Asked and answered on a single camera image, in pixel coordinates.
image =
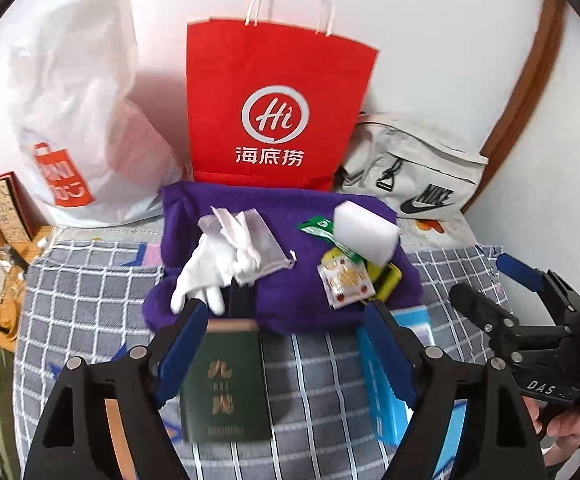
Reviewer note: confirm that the red paper bag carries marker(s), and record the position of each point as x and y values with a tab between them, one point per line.
280	60

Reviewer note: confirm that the person's right hand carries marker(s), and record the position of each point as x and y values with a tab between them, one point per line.
570	425

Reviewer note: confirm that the grey checked bedsheet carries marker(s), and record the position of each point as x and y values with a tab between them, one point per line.
94	300

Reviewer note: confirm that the grey waist bag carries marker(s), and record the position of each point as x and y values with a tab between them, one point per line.
420	160

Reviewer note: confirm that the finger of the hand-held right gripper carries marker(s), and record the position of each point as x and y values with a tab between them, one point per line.
517	267
480	310

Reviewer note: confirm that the yellow black pouch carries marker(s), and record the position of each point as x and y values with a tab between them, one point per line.
387	280

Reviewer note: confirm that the white floral bedsheet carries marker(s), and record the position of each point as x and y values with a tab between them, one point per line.
420	225

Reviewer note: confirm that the dark green packet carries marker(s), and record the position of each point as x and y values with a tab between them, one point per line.
317	227

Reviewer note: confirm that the wooden door frame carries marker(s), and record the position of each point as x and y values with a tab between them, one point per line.
530	85

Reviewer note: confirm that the white sponge block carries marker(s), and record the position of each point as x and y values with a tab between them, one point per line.
365	232

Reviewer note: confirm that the dark green box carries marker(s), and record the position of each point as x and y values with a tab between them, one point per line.
224	385

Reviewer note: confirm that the white yellow snack packet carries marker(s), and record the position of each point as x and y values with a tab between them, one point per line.
345	282

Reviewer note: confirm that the white plastic shopping bag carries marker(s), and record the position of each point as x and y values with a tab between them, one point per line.
84	110

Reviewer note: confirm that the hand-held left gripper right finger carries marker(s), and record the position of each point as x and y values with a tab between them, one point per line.
385	350

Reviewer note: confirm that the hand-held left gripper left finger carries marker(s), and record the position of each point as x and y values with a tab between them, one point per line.
184	355

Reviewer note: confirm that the blue tissue pack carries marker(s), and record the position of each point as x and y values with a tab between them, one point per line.
382	405

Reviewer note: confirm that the purple towel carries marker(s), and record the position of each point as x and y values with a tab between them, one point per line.
290	300

